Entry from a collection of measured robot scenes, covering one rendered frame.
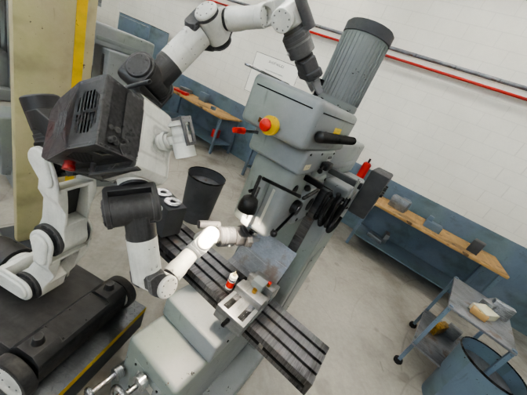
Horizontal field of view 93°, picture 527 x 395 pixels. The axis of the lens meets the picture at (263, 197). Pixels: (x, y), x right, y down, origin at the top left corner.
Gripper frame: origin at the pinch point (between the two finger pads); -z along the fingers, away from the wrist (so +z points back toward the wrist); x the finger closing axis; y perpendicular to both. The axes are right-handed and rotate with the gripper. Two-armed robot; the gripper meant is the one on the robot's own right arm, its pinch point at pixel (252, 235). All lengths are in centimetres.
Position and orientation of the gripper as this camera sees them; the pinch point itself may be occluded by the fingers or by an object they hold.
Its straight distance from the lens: 120.3
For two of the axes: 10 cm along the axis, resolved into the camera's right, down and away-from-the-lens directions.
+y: -3.8, 8.4, 3.9
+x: -4.8, -5.3, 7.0
